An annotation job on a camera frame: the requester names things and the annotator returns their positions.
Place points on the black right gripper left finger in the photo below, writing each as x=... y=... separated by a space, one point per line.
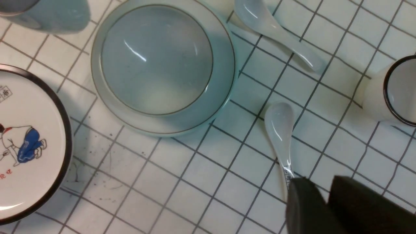
x=307 y=212

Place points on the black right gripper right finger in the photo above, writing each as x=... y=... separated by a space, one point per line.
x=361 y=210

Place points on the pale blue ceramic spoon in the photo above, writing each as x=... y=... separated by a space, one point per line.
x=256 y=16

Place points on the pale blue ceramic cup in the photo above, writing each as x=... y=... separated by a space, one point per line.
x=48 y=16

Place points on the white grid tablecloth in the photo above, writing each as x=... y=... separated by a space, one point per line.
x=223 y=178

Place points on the white ceramic spoon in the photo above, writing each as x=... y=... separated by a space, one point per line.
x=279 y=122

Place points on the white cup black rim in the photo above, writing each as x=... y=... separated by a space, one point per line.
x=390 y=96

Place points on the pale blue ceramic plate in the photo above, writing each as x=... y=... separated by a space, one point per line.
x=202 y=111

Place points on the pale blue ceramic bowl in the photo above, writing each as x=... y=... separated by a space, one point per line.
x=157 y=59

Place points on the white plate with cartoon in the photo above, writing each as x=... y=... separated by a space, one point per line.
x=36 y=143

